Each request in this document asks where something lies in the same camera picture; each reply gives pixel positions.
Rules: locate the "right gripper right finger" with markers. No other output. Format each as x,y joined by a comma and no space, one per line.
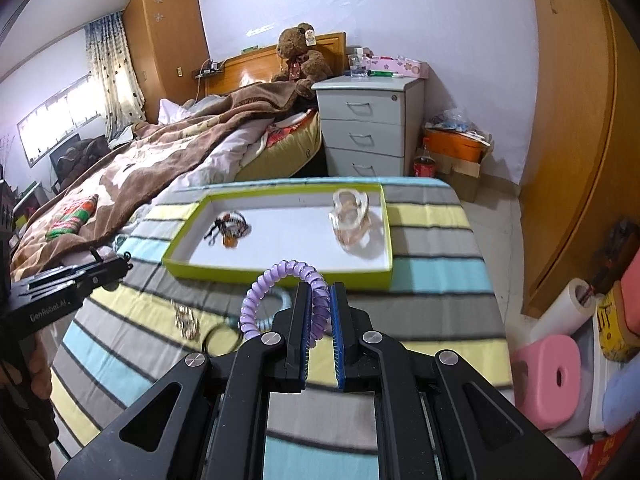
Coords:
341,323

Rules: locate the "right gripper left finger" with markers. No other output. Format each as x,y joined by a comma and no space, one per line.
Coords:
297,340

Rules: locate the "black hair tie teal bead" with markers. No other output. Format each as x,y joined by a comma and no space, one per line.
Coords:
221,339

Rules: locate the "clear beige hair claw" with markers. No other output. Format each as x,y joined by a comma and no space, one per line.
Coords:
356,227

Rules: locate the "dark bead bracelet amber pendants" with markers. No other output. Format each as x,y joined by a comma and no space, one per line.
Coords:
230,227

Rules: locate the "person left hand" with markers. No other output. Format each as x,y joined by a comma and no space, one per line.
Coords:
39,370

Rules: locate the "red green pillow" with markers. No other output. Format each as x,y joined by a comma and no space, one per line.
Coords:
74,217

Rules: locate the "brown fleece blanket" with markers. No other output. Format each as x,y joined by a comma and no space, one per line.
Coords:
132,175

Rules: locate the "green cardboard box tray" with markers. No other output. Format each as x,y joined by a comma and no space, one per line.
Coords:
287,222

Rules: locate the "cola bottle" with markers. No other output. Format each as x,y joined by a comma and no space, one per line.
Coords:
423,164

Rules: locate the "grey drawer nightstand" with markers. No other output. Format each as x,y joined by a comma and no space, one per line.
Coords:
370,125

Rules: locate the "pink plastic stool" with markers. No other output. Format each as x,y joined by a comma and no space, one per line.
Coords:
547,380

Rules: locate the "patterned curtain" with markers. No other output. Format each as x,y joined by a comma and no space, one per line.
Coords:
110,64

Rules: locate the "orange basin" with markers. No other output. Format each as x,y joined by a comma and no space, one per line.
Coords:
458,145

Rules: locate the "white paper roll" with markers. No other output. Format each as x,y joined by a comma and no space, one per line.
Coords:
569,311

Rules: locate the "brown teddy bear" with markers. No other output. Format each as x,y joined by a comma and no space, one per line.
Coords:
300,62

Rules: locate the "pink floral box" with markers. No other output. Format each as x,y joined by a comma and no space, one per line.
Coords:
396,66

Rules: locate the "wooden headboard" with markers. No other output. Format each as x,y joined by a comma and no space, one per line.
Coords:
263,63

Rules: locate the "wooden wardrobe right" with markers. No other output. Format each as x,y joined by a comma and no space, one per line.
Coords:
582,170

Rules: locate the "wooden wardrobe corner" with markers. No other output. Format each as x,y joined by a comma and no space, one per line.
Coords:
167,44

